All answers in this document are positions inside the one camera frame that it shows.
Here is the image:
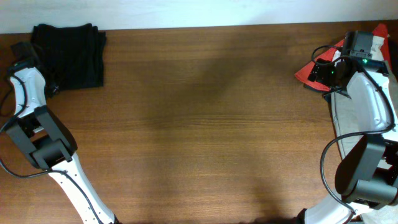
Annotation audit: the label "white garment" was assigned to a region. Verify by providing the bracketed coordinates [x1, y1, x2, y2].
[332, 32, 384, 61]

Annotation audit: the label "red t-shirt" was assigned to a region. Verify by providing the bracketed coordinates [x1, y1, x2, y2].
[295, 23, 391, 92]

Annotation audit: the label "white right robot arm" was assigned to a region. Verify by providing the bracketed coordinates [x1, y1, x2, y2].
[295, 56, 397, 223]

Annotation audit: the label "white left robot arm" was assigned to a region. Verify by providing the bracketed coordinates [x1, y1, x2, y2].
[1, 42, 119, 223]

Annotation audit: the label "grey khaki shorts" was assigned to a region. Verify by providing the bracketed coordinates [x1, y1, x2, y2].
[329, 60, 398, 170]

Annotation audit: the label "black shorts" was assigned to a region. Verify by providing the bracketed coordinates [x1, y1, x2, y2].
[30, 23, 106, 91]

